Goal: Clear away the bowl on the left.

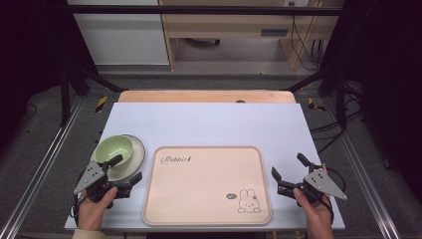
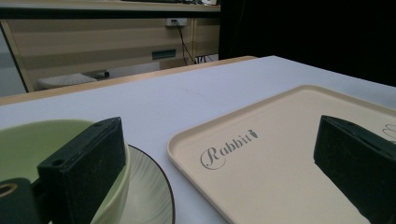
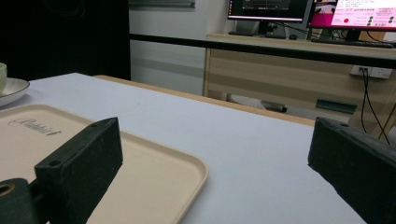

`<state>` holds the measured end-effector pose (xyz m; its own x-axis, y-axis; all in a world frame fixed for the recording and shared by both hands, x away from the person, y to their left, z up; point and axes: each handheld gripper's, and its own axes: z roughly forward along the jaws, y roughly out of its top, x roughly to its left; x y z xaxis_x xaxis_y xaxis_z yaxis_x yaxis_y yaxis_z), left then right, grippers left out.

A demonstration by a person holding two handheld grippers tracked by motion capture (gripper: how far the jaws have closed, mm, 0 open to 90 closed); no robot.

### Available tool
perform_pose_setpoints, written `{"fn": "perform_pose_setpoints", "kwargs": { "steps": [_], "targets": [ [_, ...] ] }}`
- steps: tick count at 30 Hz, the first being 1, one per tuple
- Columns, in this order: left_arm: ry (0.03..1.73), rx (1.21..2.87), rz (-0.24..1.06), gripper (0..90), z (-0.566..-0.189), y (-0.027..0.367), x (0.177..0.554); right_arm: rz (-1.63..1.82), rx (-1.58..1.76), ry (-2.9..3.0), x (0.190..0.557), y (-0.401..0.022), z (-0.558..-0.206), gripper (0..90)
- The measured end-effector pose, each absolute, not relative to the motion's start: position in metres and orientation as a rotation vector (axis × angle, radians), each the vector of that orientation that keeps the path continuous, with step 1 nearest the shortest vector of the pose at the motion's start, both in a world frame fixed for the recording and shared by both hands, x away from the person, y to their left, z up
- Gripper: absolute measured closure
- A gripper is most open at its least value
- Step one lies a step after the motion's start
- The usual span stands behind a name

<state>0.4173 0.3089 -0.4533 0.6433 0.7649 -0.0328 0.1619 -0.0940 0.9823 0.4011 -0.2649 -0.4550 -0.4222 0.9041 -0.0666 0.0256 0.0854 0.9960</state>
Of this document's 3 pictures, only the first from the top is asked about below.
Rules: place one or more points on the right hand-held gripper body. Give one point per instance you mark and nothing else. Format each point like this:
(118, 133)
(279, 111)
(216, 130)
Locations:
(321, 184)

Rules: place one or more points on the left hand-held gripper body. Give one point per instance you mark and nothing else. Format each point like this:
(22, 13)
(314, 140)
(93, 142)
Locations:
(91, 174)

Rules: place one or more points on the green bowl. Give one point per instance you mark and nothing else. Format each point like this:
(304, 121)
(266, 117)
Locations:
(112, 147)

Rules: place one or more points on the person's right hand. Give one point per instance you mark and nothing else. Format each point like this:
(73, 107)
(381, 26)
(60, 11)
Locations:
(318, 215)

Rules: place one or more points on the person's left hand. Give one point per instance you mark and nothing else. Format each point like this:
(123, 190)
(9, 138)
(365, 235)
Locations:
(91, 214)

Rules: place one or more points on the beige round plate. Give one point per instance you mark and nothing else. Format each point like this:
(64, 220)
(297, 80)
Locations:
(137, 156)

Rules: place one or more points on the yellow black tape piece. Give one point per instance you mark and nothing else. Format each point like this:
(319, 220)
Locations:
(313, 104)
(101, 104)

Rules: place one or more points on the beige tray with rabbit print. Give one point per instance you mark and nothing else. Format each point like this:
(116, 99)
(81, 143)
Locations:
(202, 189)

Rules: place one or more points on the wooden table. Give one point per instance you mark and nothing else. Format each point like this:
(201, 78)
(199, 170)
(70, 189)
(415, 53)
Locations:
(199, 96)

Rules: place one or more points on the dark curtain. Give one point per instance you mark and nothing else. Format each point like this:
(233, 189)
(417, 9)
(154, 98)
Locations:
(30, 49)
(384, 66)

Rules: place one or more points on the white cabinet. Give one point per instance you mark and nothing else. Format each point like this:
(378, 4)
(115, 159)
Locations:
(122, 36)

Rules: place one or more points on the light wooden desk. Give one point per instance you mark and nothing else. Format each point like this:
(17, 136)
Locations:
(225, 23)

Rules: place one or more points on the aluminium floor rail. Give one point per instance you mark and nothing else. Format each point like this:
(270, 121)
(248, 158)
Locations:
(40, 162)
(368, 179)

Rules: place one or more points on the black metal frame stand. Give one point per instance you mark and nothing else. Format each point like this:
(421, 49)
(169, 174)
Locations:
(341, 106)
(65, 99)

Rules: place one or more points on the black horizontal frame bar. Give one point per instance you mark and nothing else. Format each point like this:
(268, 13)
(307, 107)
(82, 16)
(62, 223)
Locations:
(199, 10)

